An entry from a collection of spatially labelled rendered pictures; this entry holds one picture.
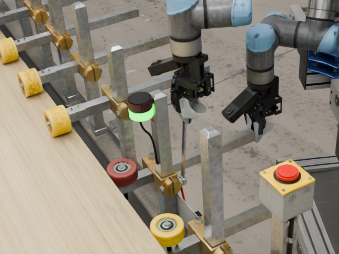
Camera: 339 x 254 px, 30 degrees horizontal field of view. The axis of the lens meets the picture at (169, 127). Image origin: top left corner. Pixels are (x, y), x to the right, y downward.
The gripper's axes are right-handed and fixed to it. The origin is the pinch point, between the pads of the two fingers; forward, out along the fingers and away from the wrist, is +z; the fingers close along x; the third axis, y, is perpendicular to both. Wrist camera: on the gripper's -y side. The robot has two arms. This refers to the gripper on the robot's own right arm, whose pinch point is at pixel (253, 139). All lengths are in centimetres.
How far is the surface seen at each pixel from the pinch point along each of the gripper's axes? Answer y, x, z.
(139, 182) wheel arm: -37.9, -1.4, -2.9
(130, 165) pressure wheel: -39.2, -0.6, -8.9
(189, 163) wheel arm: -22.5, -1.5, -2.4
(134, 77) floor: 38, 179, 83
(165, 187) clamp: -33.5, -8.0, -4.0
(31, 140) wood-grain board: -58, 26, -9
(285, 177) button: -32, -56, -41
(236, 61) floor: 98, 160, 84
